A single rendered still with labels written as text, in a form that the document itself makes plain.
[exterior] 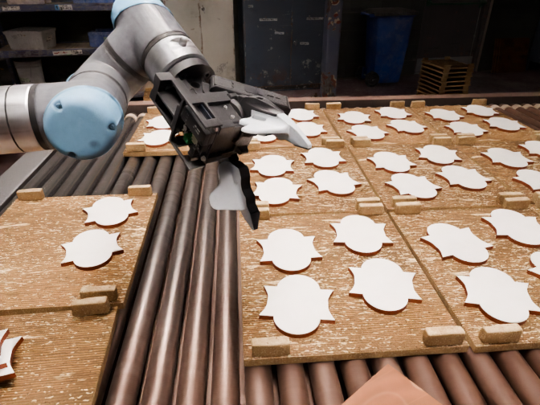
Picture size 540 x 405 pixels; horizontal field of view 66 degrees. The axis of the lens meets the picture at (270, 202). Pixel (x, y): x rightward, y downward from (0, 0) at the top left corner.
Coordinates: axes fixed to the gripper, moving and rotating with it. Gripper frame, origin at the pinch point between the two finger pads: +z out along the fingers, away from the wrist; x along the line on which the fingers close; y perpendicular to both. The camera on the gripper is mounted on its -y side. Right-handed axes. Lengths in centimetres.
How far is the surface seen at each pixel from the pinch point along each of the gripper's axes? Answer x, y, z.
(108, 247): -46, 5, -24
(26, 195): -63, 10, -54
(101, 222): -51, 2, -34
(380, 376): -7.8, -2.2, 22.1
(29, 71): -316, -106, -414
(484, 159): -22, -99, -1
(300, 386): -24.0, -2.8, 18.3
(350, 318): -22.4, -17.0, 14.5
